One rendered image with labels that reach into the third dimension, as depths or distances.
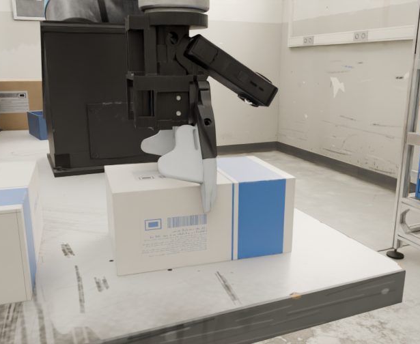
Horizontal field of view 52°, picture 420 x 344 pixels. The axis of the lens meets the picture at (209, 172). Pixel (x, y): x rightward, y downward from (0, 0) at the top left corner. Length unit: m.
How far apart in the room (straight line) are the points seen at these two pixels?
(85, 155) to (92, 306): 0.50
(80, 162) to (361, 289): 0.59
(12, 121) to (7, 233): 1.14
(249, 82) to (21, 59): 3.54
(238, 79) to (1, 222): 0.27
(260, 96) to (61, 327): 0.30
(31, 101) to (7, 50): 2.44
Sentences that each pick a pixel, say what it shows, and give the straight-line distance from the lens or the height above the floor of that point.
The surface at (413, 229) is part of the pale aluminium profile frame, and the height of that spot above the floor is 0.13.
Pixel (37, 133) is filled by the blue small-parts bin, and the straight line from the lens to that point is 1.33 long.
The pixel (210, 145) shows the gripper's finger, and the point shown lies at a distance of 0.43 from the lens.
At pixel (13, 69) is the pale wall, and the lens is 3.95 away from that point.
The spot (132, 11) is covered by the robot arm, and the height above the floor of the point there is 1.02.
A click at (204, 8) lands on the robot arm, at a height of 0.97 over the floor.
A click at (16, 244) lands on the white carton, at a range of 0.42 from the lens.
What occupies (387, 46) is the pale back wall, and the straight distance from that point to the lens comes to 3.48.
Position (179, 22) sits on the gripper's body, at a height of 0.95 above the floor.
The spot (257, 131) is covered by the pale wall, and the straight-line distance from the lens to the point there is 4.57.
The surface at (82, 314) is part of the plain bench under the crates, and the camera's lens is 0.41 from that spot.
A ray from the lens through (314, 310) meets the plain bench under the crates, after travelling 0.45.
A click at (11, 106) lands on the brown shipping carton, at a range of 1.54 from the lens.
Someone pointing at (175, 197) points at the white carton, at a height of 0.78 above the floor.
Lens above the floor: 0.91
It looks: 14 degrees down
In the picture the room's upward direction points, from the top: straight up
